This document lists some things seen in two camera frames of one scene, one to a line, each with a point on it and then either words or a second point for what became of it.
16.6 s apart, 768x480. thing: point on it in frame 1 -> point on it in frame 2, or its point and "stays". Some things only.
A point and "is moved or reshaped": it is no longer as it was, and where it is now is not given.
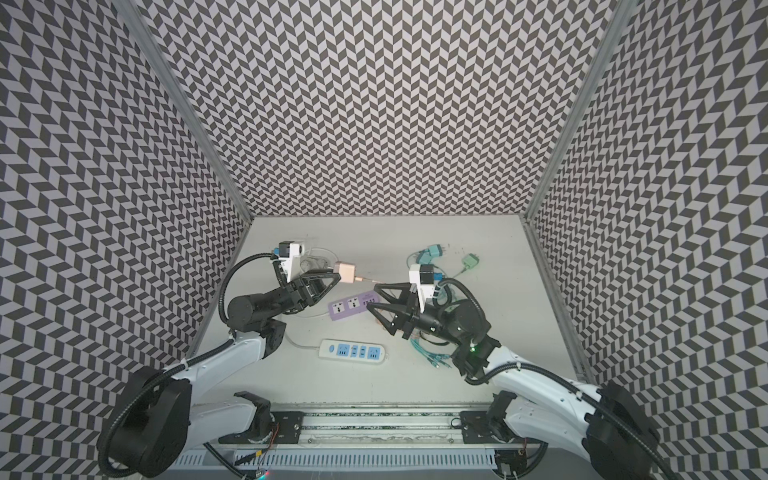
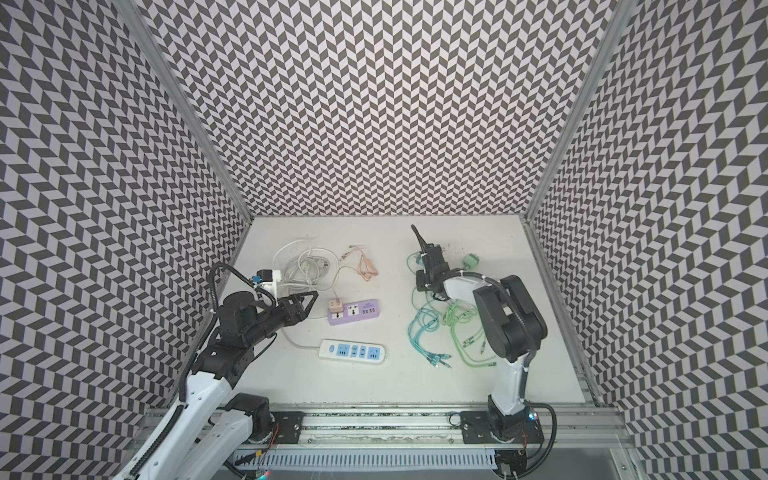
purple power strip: (351, 305) is moved or reshaped
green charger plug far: (470, 261) stays
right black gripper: (413, 315) -> (430, 261)
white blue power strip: (351, 351) stays
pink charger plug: (346, 270) -> (335, 306)
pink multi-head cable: (359, 279) -> (365, 269)
